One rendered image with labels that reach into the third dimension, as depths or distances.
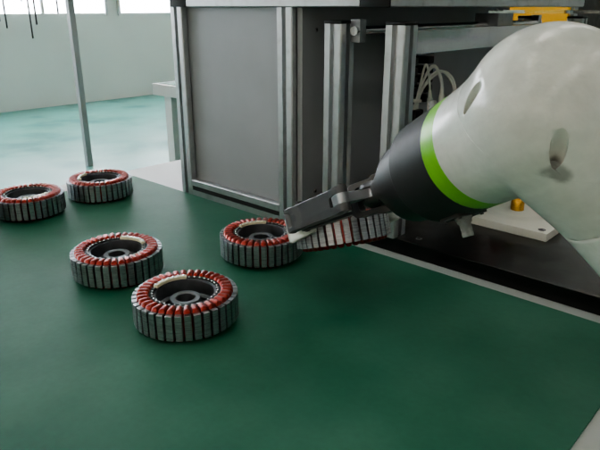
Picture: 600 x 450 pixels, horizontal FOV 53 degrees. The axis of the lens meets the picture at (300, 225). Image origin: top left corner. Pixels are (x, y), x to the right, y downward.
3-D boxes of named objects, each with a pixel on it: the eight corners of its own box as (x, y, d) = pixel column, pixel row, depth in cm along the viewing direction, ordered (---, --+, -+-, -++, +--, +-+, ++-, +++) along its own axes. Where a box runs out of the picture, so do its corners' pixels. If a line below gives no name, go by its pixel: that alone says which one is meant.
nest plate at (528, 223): (584, 215, 92) (585, 207, 92) (545, 242, 82) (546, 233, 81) (492, 195, 102) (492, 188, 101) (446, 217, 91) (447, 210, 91)
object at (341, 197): (404, 199, 57) (378, 199, 53) (358, 214, 60) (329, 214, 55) (397, 175, 57) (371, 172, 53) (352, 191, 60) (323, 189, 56)
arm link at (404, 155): (501, 80, 49) (404, 90, 46) (539, 219, 48) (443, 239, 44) (458, 108, 55) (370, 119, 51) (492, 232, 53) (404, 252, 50)
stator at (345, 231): (410, 235, 68) (404, 203, 68) (320, 253, 64) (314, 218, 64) (364, 237, 79) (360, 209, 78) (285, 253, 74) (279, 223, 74)
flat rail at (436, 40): (578, 37, 119) (579, 21, 118) (404, 55, 76) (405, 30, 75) (571, 37, 120) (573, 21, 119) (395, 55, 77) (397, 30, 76)
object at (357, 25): (540, 29, 124) (543, 14, 123) (357, 43, 81) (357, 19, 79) (533, 29, 125) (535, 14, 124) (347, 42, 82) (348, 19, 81)
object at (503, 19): (512, 32, 110) (514, 8, 108) (496, 33, 105) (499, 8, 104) (488, 31, 112) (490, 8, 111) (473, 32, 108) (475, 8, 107)
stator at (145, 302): (259, 320, 65) (258, 288, 64) (169, 358, 58) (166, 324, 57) (201, 287, 73) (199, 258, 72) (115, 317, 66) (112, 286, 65)
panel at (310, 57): (495, 145, 139) (510, 6, 128) (303, 213, 93) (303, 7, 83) (490, 145, 139) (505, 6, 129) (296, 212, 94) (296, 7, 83)
